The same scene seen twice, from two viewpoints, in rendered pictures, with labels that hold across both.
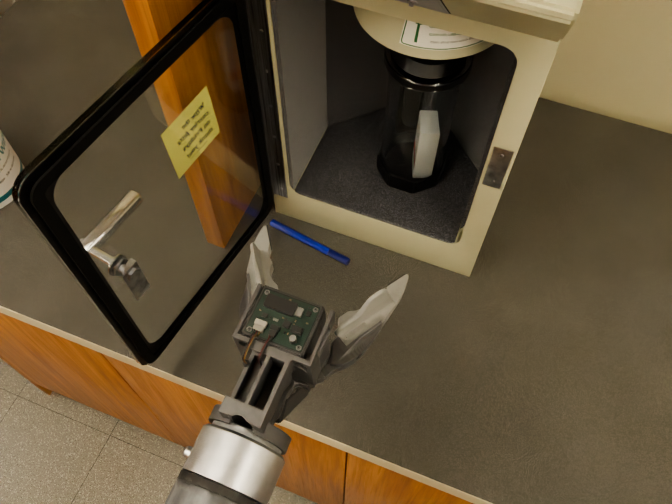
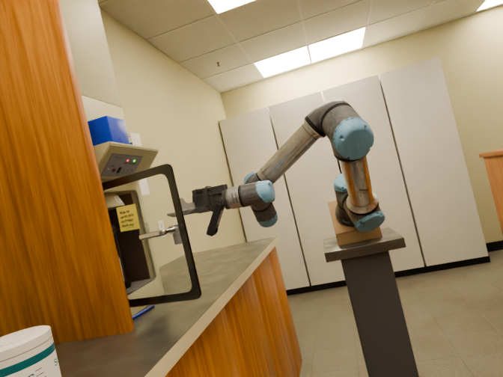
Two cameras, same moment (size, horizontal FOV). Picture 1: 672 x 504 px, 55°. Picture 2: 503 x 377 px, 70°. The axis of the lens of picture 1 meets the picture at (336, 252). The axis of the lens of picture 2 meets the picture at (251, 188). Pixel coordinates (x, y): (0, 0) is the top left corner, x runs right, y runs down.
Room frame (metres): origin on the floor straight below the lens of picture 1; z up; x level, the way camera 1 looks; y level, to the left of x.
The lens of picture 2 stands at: (0.23, 1.30, 1.25)
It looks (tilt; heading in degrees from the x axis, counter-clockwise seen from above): 1 degrees up; 262
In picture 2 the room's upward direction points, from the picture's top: 13 degrees counter-clockwise
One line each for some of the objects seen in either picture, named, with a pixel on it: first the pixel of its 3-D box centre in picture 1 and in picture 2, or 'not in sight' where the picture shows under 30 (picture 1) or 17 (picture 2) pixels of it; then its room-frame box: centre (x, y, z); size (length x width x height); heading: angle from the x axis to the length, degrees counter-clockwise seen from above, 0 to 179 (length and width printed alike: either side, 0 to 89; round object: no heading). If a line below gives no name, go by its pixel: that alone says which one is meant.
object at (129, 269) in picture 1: (132, 279); not in sight; (0.32, 0.22, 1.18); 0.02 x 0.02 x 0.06; 59
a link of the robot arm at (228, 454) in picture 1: (233, 459); (234, 197); (0.12, 0.08, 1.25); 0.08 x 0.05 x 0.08; 68
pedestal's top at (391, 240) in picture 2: not in sight; (359, 243); (-0.42, -0.25, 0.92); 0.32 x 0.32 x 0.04; 71
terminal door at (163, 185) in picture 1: (183, 199); (144, 238); (0.42, 0.17, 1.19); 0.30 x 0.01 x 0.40; 149
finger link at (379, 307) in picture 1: (375, 303); not in sight; (0.25, -0.04, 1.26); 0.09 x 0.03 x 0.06; 122
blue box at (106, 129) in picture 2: not in sight; (105, 134); (0.49, 0.05, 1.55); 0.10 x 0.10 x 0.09; 68
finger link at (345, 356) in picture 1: (336, 342); not in sight; (0.22, 0.00, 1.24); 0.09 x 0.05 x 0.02; 122
